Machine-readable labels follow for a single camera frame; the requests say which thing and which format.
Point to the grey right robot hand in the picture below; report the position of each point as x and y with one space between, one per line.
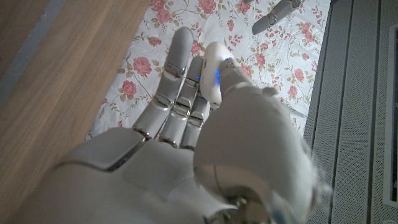
155 180

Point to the white AirPods case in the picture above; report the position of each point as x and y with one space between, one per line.
211 62

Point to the floral backdrop cloth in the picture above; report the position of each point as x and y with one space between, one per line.
270 62

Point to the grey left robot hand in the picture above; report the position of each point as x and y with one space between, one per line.
276 14

